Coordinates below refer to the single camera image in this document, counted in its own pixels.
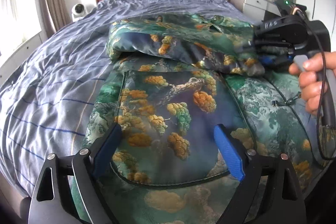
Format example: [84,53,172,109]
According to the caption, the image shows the green patterned satin jacket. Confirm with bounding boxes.
[84,14,335,223]

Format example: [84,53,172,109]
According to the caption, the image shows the person's right hand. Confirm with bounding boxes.
[289,53,323,115]

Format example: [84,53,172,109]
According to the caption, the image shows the white desk with drawers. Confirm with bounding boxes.
[228,0,281,22]

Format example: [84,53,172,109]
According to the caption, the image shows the blue checked duvet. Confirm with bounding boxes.
[1,0,251,197]

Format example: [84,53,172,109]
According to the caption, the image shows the white window cabinet drawers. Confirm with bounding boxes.
[1,31,48,85]

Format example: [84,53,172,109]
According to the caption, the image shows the black cable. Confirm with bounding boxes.
[295,7,336,162]

